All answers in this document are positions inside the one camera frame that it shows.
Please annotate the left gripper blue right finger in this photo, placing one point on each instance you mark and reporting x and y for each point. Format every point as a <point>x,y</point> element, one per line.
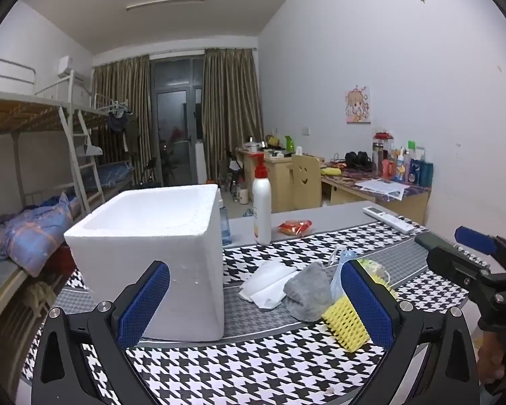
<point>372,302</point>

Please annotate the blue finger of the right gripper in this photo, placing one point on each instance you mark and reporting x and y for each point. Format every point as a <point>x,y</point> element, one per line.
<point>475,240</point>

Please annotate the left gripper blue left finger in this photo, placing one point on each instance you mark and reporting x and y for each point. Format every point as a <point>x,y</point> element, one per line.
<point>138,303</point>

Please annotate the yellow foam net sleeve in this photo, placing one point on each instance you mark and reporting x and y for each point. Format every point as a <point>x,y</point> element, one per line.
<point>344,323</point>

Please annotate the blue face mask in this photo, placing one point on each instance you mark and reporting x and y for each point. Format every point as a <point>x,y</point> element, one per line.
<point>339,257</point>

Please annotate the grey fluffy cloth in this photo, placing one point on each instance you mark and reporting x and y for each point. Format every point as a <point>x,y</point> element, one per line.
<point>308,294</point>

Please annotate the white tissue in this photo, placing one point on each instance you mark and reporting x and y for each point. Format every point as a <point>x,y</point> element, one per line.
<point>265,287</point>

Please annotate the green tissue pack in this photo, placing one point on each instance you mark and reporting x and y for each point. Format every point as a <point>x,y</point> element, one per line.
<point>378,273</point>

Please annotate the person's right hand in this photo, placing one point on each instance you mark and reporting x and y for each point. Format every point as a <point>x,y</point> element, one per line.
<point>490,356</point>

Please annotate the black smartphone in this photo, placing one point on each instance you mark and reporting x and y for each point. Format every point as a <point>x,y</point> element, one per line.
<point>429,241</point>

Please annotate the white remote control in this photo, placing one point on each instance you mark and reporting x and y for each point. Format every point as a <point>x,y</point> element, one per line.
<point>388,219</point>

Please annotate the white styrofoam box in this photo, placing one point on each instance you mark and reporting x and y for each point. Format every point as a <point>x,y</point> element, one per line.
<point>180,226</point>

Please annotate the printed paper sheets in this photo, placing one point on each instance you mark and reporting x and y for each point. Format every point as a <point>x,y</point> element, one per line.
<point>391,190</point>

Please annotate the red snack packet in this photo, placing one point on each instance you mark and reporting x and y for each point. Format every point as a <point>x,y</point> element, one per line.
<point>295,227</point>

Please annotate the blue spray bottle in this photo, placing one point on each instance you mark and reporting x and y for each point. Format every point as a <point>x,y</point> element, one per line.
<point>225,227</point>

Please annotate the blue plaid quilt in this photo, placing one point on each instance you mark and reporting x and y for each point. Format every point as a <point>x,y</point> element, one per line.
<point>30,237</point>

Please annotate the wooden desk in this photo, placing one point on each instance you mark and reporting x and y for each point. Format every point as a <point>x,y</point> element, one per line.
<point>286,196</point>

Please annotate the black shoes on desk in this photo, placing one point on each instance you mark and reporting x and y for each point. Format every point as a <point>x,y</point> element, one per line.
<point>358,161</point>

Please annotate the white lotion pump bottle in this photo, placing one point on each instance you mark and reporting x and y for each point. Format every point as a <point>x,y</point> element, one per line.
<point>261,201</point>

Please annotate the wooden smiley chair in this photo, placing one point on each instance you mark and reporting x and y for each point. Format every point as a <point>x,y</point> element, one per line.
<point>306,172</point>

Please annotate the anime girl poster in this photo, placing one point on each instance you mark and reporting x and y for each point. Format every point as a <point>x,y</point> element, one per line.
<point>358,106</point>

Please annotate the green bottle on desk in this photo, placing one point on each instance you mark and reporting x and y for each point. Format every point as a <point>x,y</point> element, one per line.
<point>290,147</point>

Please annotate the left brown curtain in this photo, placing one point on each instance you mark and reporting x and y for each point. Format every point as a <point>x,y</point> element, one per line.
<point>122,90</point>

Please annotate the brown curtain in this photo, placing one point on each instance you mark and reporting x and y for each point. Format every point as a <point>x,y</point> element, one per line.
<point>231,109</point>
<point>122,90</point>

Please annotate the right brown curtain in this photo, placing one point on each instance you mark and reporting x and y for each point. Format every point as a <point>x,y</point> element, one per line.
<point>231,109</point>

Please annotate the glass balcony door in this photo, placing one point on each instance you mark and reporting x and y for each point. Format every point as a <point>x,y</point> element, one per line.
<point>176,102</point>

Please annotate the white air conditioner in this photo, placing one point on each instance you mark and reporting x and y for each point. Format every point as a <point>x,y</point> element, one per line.
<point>66,67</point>

